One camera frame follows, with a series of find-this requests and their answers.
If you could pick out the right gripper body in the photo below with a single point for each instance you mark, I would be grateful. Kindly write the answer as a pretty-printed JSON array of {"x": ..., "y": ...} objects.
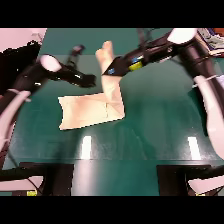
[{"x": 118, "y": 66}]

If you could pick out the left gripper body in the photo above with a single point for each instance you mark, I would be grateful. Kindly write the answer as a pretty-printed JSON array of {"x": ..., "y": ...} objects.
[{"x": 87, "y": 81}]

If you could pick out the cream T-shirt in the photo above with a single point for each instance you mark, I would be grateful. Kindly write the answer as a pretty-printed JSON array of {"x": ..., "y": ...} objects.
[{"x": 90, "y": 111}]

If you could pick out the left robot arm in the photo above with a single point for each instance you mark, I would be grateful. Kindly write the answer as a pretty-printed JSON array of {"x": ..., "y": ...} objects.
[{"x": 30, "y": 78}]

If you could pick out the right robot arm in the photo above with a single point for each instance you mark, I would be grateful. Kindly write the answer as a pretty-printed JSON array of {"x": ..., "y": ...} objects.
[{"x": 196, "y": 56}]

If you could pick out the heap of black clothes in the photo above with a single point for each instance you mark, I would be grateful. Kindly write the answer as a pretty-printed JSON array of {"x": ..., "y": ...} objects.
[{"x": 16, "y": 65}]

